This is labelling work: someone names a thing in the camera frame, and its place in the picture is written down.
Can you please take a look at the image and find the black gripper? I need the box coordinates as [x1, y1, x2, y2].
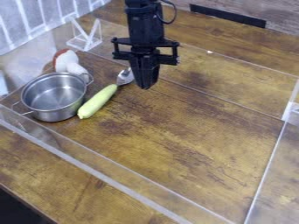
[111, 38, 180, 89]

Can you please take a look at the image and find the green handled metal spoon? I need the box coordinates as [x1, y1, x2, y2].
[78, 68, 135, 119]

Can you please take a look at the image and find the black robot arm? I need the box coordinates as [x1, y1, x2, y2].
[111, 0, 180, 89]

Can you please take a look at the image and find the clear acrylic stand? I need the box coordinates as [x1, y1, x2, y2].
[67, 18, 103, 52]

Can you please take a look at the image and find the red and white toy mushroom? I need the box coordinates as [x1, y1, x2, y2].
[52, 48, 90, 75]

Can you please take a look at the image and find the black strip on table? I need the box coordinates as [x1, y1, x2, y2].
[190, 3, 267, 28]

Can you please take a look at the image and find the stainless steel pot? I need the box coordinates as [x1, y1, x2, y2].
[11, 72, 94, 123]

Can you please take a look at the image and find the clear acrylic front barrier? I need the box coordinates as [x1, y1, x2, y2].
[0, 105, 235, 224]

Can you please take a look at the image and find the clear acrylic barrier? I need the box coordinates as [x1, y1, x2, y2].
[244, 80, 299, 224]
[0, 105, 235, 224]

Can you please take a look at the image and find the clear acrylic right barrier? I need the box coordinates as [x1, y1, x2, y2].
[244, 80, 299, 224]

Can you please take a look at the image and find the black cable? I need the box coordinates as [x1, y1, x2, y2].
[155, 0, 178, 25]

